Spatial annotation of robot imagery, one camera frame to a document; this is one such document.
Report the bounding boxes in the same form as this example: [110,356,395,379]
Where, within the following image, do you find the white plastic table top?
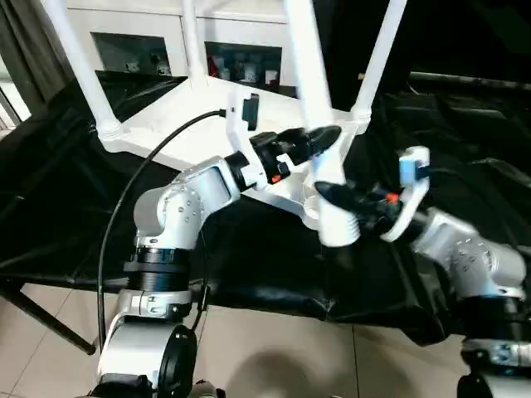
[97,76,371,234]

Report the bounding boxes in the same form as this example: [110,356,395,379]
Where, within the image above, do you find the white plastic table leg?
[351,0,410,121]
[181,0,209,90]
[285,0,363,249]
[40,0,122,140]

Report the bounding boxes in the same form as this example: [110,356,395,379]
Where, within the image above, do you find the black glossy mat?
[0,70,531,349]

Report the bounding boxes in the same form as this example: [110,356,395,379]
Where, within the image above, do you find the dark metal pole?
[409,71,531,90]

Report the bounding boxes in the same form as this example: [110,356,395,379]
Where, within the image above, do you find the black backdrop cloth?
[319,0,531,109]

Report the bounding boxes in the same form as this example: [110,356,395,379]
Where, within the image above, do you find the white glass-door cabinet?
[61,0,292,100]

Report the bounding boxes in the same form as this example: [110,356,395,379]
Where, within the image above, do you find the grey curtain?
[0,0,78,122]

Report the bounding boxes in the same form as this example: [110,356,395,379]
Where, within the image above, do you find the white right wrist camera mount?
[379,145,431,244]

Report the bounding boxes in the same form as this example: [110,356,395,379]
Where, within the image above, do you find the black frame leg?
[0,281,97,356]

